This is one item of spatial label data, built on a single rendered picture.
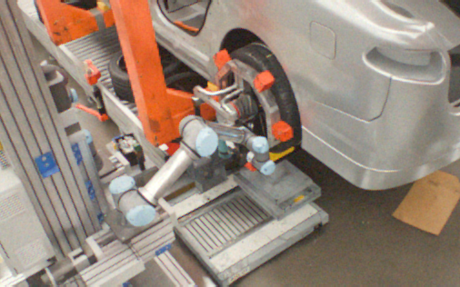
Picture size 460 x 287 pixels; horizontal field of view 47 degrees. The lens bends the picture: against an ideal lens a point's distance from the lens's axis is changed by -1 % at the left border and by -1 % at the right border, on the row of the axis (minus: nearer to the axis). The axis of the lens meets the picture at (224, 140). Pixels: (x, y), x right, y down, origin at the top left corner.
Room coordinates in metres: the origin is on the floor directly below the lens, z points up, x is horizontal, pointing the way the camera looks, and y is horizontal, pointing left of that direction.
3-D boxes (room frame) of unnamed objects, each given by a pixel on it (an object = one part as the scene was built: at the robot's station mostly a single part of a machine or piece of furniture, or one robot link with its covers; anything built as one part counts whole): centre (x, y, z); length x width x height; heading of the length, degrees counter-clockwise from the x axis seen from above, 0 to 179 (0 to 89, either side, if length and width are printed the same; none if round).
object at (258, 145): (2.02, -0.16, 0.95); 0.11 x 0.08 x 0.11; 28
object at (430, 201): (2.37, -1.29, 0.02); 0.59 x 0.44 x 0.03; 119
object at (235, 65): (2.53, -0.15, 0.85); 0.54 x 0.07 x 0.54; 29
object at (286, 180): (2.61, -0.30, 0.32); 0.40 x 0.30 x 0.28; 29
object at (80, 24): (4.65, 1.06, 0.69); 0.52 x 0.17 x 0.35; 119
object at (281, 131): (2.26, -0.31, 0.85); 0.09 x 0.08 x 0.07; 29
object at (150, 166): (2.75, 0.64, 0.44); 0.43 x 0.17 x 0.03; 29
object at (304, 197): (2.61, -0.30, 0.13); 0.50 x 0.36 x 0.10; 29
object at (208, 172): (2.76, 0.08, 0.26); 0.42 x 0.18 x 0.35; 119
